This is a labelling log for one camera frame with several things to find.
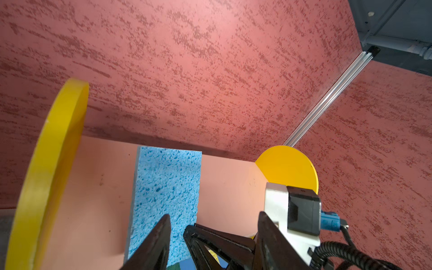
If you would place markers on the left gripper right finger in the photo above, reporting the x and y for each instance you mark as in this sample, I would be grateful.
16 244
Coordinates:
275 251

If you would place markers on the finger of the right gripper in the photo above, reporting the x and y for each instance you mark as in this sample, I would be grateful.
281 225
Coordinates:
237 251

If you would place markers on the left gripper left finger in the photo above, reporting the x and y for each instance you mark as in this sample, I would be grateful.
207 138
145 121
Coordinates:
153 253

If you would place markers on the blue sponge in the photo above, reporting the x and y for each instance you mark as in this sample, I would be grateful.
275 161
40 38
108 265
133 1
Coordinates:
166 181

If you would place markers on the yellow shelf with coloured boards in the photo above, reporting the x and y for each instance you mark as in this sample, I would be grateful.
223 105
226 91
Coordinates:
74 207

